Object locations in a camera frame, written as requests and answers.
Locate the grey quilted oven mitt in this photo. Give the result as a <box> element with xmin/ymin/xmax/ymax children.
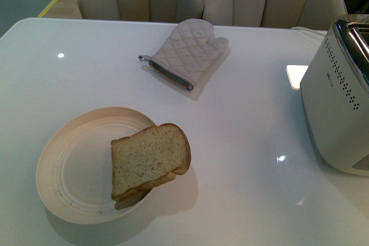
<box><xmin>138</xmin><ymin>18</ymin><xmax>229</xmax><ymax>90</ymax></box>

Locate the white silver toaster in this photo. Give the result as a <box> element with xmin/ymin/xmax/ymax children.
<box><xmin>300</xmin><ymin>14</ymin><xmax>368</xmax><ymax>176</ymax></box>

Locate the bread slice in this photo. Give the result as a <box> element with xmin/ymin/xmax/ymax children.
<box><xmin>114</xmin><ymin>172</ymin><xmax>176</xmax><ymax>210</ymax></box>
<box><xmin>111</xmin><ymin>123</ymin><xmax>191</xmax><ymax>202</ymax></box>

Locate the beige round plate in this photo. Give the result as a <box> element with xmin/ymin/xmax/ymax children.
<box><xmin>36</xmin><ymin>107</ymin><xmax>154</xmax><ymax>225</ymax></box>

